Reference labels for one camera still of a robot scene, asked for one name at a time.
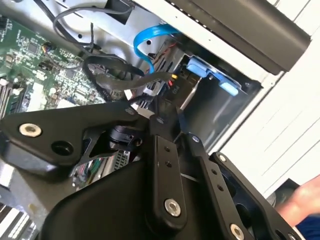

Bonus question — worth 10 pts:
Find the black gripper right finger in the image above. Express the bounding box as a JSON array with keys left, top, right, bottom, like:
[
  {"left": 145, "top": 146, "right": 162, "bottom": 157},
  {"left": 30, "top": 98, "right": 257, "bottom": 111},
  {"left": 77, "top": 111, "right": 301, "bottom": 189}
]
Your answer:
[{"left": 183, "top": 133, "right": 305, "bottom": 240}]

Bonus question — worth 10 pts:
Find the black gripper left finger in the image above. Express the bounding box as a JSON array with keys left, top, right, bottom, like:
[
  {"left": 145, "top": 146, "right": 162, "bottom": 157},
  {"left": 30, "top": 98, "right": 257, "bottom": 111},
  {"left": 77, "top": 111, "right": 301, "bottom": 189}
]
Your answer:
[{"left": 0, "top": 101, "right": 188, "bottom": 235}]

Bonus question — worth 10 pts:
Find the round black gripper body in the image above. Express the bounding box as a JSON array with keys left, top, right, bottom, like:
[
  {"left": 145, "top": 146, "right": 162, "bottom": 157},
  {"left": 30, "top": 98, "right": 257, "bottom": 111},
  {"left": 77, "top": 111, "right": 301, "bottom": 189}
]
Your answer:
[{"left": 37, "top": 157, "right": 226, "bottom": 240}]

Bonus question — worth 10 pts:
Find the black sleeved power wire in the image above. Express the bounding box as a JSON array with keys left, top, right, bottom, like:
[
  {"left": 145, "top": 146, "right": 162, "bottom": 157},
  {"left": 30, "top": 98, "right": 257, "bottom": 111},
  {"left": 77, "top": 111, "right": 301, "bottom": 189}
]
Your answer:
[{"left": 83, "top": 56, "right": 198, "bottom": 111}]

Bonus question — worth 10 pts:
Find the hard disk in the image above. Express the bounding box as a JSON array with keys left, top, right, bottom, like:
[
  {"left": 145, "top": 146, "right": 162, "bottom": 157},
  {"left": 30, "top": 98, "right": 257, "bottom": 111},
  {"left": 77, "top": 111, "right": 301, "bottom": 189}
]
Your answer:
[{"left": 179, "top": 56, "right": 241, "bottom": 101}]

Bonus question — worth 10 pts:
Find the blue data wire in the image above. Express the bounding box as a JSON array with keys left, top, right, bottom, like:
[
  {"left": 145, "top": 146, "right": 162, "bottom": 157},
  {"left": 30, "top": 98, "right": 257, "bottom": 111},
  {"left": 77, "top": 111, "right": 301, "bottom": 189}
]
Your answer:
[{"left": 133, "top": 23, "right": 181, "bottom": 75}]

